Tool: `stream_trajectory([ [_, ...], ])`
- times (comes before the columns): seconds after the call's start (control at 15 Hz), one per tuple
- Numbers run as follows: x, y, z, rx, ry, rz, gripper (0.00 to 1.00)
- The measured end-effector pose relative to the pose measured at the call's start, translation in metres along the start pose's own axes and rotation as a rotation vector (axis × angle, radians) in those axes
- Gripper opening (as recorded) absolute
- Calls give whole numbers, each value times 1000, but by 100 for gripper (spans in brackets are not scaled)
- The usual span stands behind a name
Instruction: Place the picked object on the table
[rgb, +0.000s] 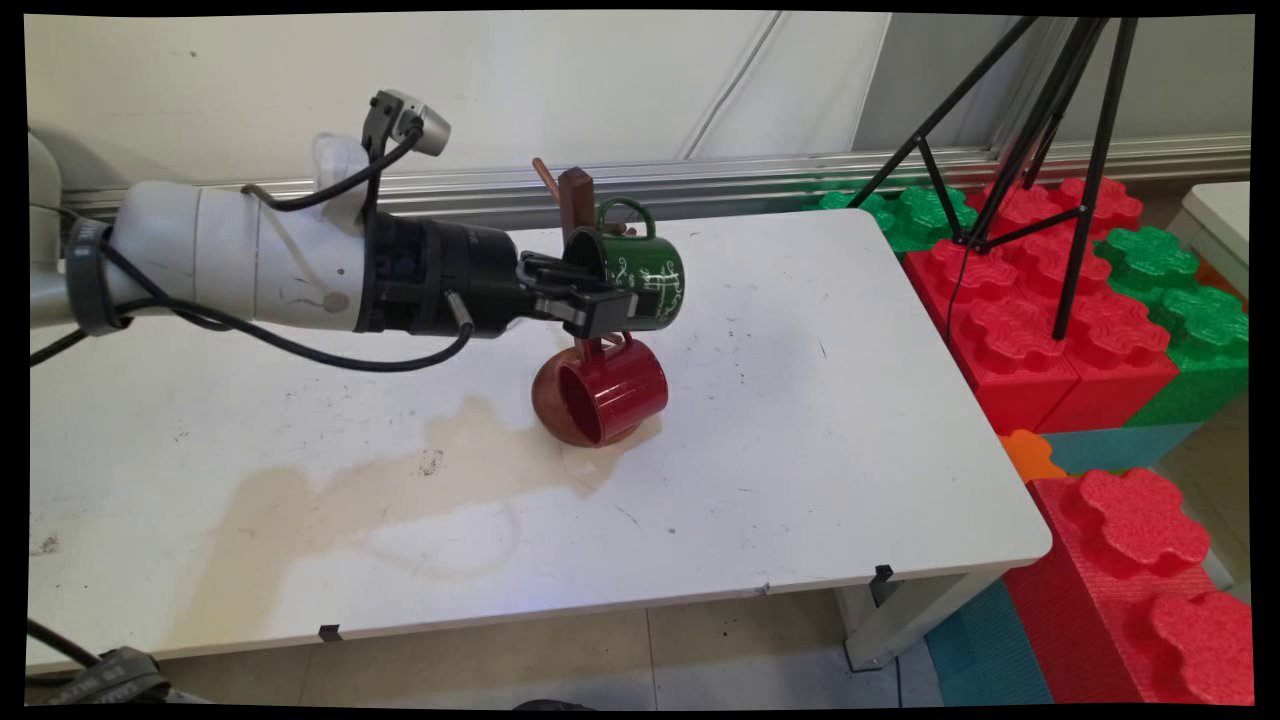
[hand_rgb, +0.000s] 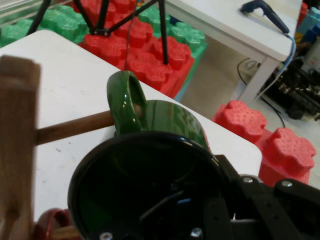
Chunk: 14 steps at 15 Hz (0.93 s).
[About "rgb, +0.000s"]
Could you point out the large red foam block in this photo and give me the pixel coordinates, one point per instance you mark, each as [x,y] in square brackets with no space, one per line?
[1130,600]

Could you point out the green enamel mug white print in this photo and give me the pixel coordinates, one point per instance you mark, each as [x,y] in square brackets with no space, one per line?
[655,270]

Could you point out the white table leg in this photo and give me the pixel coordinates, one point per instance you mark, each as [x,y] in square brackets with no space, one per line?
[900,620]

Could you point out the red foam building block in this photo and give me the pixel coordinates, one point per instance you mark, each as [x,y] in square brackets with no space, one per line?
[1125,385]
[1000,385]

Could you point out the white side table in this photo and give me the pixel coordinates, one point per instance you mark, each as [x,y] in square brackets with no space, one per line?
[1215,215]

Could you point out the brown wooden mug tree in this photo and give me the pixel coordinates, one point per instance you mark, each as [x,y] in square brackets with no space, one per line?
[575,195]

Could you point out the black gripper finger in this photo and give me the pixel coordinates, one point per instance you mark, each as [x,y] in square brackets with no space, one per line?
[605,312]
[560,275]

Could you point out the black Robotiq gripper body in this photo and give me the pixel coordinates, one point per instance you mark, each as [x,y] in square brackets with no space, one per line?
[460,280]

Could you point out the teal foam mat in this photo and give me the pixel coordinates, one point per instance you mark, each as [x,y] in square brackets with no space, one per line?
[985,650]

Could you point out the red enamel mug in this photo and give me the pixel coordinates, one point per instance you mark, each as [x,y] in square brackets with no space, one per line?
[630,395]

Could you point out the aluminium wall rail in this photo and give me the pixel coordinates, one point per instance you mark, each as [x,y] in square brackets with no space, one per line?
[720,172]

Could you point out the black tripod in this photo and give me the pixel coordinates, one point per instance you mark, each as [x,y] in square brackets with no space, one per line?
[1095,180]

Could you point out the green foam building block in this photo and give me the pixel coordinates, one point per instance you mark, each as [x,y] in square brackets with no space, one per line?
[920,215]
[1200,390]

